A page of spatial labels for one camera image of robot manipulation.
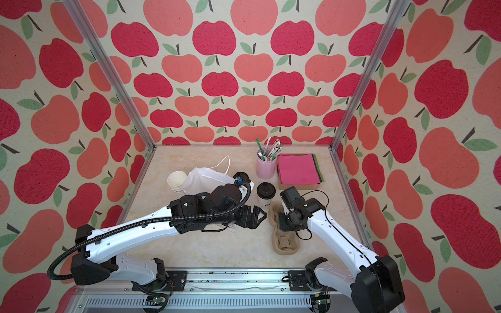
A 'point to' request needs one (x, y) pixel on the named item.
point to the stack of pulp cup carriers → (285, 242)
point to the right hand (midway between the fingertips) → (284, 228)
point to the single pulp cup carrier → (276, 207)
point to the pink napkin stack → (299, 169)
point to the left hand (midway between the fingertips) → (260, 220)
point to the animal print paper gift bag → (203, 180)
